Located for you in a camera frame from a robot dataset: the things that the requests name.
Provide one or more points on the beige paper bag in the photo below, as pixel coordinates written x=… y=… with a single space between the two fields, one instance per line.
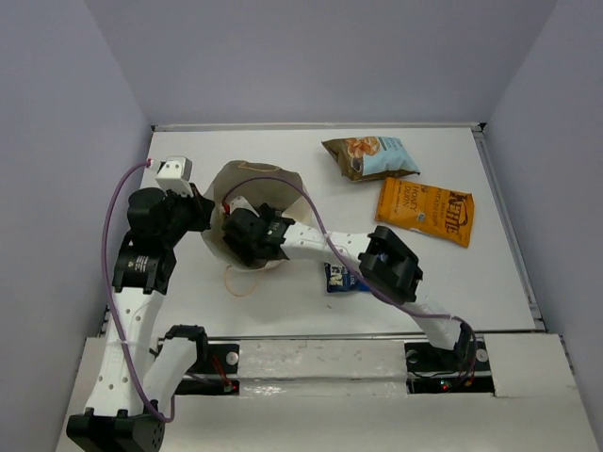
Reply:
x=259 y=183

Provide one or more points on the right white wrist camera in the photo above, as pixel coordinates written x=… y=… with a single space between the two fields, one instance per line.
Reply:
x=239 y=202

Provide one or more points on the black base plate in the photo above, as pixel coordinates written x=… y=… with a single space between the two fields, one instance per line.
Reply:
x=216 y=376
x=433 y=371

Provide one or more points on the blue snack packet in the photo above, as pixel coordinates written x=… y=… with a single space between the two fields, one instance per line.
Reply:
x=340 y=280

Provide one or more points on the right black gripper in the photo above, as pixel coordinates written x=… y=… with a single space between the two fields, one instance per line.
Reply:
x=244 y=248

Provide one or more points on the orange snack packet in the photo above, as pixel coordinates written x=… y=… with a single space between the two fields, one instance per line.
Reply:
x=430 y=210

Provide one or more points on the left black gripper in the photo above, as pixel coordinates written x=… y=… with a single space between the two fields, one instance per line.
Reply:
x=201 y=205

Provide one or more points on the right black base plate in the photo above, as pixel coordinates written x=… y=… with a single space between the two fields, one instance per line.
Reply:
x=433 y=371

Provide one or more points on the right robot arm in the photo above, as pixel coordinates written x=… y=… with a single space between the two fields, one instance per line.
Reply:
x=379 y=260

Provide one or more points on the brown snack packet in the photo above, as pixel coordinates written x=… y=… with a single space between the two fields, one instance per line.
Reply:
x=371 y=158

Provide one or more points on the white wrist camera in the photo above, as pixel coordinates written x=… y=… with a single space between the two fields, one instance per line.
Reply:
x=172 y=175
x=239 y=202

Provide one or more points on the white front board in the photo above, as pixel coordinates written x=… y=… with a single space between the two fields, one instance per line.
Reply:
x=356 y=395

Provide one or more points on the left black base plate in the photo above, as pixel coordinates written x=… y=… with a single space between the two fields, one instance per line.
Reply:
x=216 y=376

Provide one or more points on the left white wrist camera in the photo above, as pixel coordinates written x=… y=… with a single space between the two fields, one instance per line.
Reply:
x=172 y=175

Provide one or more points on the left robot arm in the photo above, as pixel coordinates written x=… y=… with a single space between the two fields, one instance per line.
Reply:
x=133 y=397

